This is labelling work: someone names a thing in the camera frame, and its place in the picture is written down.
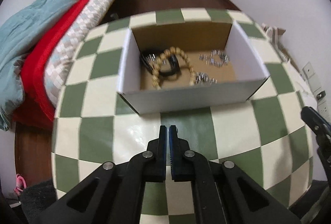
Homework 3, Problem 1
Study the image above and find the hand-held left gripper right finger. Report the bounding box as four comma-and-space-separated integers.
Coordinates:
169, 125, 302, 224

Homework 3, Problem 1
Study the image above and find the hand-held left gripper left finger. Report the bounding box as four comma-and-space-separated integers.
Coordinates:
39, 125, 167, 224

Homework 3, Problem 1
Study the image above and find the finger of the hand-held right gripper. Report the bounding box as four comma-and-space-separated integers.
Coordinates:
301, 106, 331, 138
316, 135, 331, 179

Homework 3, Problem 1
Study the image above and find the white cardboard box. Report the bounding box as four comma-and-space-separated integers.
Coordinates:
116, 20, 271, 114

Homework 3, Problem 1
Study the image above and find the black smart band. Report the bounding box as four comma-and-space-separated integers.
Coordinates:
140, 51, 181, 77

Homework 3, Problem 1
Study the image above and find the thin silver necklace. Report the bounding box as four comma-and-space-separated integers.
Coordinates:
195, 72, 217, 84

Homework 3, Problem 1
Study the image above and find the wooden bead bracelet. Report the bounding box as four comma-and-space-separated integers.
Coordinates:
151, 47, 197, 90

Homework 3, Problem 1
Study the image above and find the chunky silver chain bracelet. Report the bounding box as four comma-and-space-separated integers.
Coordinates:
199, 50, 229, 67

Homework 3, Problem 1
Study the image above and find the green white checkered tablecloth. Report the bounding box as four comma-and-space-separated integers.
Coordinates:
51, 8, 314, 224

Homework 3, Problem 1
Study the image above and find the white grid pattern bag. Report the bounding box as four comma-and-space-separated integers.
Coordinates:
261, 23, 286, 59

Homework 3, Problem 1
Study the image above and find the pink plastic object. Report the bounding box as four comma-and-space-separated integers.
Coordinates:
14, 174, 28, 195

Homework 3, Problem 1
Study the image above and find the checkered grey mattress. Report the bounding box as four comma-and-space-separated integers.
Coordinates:
43, 0, 135, 106

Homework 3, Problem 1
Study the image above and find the red bedsheet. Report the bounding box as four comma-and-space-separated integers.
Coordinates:
12, 0, 125, 129

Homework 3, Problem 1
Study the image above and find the light blue blanket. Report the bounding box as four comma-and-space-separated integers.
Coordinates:
0, 0, 140, 131

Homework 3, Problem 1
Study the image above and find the white double wall socket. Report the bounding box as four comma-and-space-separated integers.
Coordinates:
302, 61, 323, 93

